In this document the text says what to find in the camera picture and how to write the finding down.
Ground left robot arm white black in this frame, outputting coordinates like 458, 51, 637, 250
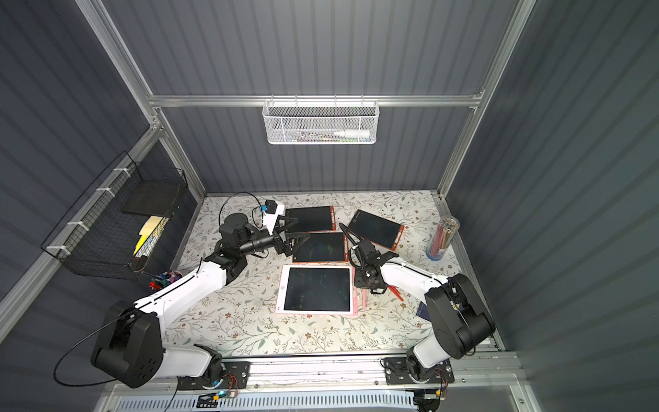
90, 213, 300, 390

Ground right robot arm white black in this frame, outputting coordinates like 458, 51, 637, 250
349, 240, 496, 382

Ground red tablet back left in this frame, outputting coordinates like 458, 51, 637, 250
286, 206, 336, 233

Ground red tablet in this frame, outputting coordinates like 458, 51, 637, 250
293, 232, 348, 264
348, 209, 404, 251
286, 206, 336, 233

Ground red tablet middle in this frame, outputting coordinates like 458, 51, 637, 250
293, 232, 348, 264

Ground red tablet back right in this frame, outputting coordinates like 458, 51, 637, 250
348, 209, 404, 251

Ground pink white writing tablet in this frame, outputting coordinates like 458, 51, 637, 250
276, 264, 357, 316

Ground dark blue book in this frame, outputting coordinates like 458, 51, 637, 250
415, 301, 430, 321

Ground clear tube of colour pencils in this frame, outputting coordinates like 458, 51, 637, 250
426, 216, 461, 261

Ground white marker in basket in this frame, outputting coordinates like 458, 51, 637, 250
331, 130, 371, 142

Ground pink cup of markers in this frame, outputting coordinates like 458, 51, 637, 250
149, 271, 183, 292

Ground yellow sticky notes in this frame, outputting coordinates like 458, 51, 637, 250
133, 216, 163, 256

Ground black notebook in basket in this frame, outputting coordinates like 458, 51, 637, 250
121, 180, 180, 217

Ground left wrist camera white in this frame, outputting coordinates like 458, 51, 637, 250
261, 199, 285, 234

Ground white wire mesh basket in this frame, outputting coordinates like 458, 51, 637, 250
262, 96, 380, 145

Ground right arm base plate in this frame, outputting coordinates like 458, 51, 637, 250
379, 355, 455, 387

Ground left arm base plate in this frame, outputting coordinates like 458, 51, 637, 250
177, 362, 252, 391

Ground black wire wall basket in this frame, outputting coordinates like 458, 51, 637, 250
41, 154, 188, 281

